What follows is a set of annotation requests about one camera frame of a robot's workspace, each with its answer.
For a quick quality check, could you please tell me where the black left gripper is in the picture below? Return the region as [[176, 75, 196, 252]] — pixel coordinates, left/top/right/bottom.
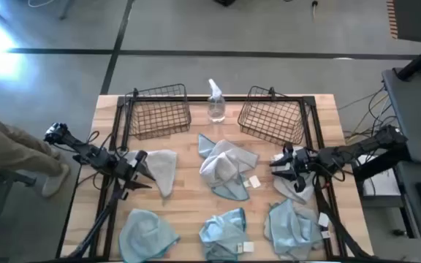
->
[[111, 156, 156, 191]]

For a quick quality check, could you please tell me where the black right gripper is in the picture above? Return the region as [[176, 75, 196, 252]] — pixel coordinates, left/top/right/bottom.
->
[[268, 147, 314, 183]]

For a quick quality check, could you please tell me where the gray waffle microfiber towel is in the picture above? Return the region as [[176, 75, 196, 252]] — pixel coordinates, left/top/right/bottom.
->
[[270, 145, 317, 205]]

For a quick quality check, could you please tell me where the blue microfiber towel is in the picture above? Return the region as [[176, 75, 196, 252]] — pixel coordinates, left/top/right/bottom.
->
[[118, 208, 181, 263], [264, 199, 325, 261], [198, 207, 255, 262], [197, 132, 251, 202]]

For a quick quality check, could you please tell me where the clear plastic spray bottle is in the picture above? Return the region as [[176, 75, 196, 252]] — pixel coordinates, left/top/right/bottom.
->
[[207, 78, 227, 124]]

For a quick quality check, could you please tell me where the white box under desk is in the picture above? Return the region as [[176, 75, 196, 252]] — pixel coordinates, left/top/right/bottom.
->
[[356, 155, 401, 198]]

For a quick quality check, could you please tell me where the black metal stand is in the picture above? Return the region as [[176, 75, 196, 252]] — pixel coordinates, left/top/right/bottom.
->
[[0, 167, 38, 263]]

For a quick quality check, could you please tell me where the person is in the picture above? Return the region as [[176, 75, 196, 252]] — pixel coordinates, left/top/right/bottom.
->
[[0, 71, 72, 199]]

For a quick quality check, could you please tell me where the gray desk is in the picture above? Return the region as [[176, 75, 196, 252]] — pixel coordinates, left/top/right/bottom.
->
[[381, 67, 421, 255]]

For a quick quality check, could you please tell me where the dark floor mat orange edge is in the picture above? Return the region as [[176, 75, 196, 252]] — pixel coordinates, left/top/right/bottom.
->
[[386, 0, 421, 43]]

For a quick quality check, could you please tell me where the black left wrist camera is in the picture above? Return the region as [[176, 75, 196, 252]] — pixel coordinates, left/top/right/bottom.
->
[[134, 149, 149, 165]]

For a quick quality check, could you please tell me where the dark wire basket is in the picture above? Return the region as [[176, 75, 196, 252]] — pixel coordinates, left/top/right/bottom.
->
[[124, 83, 192, 141], [237, 85, 306, 147]]

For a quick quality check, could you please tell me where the black metal table frame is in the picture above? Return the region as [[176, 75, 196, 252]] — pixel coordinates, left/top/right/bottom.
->
[[55, 94, 379, 263]]

